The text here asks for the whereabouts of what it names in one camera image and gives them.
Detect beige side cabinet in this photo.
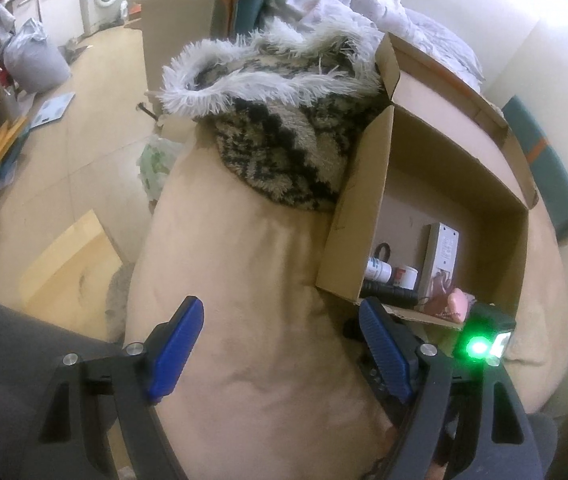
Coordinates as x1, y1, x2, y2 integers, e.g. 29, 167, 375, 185
129, 0, 220, 126

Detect white power adapter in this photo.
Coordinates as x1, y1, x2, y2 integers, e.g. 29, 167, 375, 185
416, 222, 461, 306

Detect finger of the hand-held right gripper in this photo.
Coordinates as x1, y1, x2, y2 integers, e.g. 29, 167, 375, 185
344, 316, 397, 411

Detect flat cardboard sheet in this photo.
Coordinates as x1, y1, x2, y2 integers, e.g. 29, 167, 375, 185
20, 210, 125, 331

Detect pink translucent hair claw clip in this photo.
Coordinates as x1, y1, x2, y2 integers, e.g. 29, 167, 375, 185
421, 270, 476, 322

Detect black cylindrical tube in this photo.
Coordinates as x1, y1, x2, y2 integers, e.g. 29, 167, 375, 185
360, 281, 419, 307

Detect beige sofa cushion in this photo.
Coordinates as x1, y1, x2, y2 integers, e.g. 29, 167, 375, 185
124, 125, 568, 480

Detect teal mat orange stripe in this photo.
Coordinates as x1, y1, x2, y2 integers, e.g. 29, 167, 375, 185
501, 96, 568, 233

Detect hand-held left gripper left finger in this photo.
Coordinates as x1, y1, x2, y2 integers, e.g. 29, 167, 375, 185
19, 296, 206, 480

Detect teal hooded garment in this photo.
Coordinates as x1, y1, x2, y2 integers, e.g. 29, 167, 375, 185
211, 0, 285, 41

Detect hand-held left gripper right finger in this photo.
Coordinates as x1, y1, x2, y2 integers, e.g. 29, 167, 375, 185
359, 297, 546, 480

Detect grey plastic bag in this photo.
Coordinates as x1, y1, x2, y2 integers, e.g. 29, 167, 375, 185
3, 19, 72, 95

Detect green printed plastic bag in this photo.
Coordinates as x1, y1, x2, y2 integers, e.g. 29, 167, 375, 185
136, 135, 185, 206

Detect small white jar red label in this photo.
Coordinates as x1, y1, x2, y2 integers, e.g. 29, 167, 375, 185
393, 266, 419, 291

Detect white bottle teal label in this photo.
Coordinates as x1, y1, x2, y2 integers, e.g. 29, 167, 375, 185
364, 256, 393, 283

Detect white kitchen cabinets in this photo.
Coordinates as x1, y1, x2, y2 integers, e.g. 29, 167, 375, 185
4, 0, 87, 43

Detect cardboard box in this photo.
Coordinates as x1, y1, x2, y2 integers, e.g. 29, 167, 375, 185
314, 32, 540, 331

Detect white crumpled bedding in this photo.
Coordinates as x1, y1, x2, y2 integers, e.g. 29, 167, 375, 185
269, 0, 485, 92

